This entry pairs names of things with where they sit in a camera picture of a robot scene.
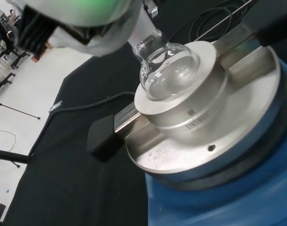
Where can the black bench cloth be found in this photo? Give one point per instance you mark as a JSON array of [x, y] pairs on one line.
[[75, 179]]

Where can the clear round-bottom glass flask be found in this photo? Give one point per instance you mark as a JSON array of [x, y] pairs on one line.
[[166, 70]]

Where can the black office chair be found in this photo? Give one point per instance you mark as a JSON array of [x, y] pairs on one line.
[[2, 81], [6, 40]]

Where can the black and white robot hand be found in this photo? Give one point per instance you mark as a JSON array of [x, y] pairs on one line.
[[70, 14]]

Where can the thin metal probe rod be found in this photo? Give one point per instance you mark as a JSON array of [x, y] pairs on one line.
[[218, 23]]

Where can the black tripod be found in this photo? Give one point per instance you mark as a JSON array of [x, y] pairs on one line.
[[9, 155]]

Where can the clear cloth clip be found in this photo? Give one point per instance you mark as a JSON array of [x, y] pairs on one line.
[[56, 106]]

